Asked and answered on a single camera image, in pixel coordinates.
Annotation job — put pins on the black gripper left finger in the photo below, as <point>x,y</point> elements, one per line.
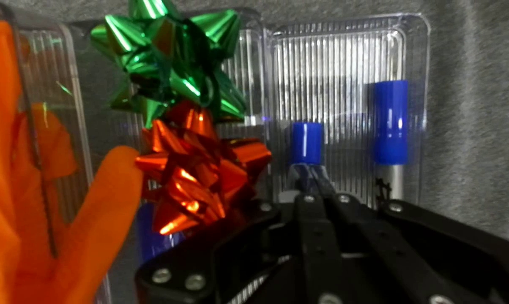
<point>265,264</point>

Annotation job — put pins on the clear plastic bow container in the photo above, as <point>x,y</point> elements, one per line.
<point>255,62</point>

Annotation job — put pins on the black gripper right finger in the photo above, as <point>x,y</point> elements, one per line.
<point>424,259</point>

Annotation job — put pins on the shiny red gift bow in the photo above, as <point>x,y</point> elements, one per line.
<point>197,170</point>

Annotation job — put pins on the shiny green gift bow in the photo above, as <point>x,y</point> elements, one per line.
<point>170,56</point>

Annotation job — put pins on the blue cap grey marker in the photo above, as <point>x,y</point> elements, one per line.
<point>390,121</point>
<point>307,144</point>

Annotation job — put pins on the all blue marker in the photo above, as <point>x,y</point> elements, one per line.
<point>150,239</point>

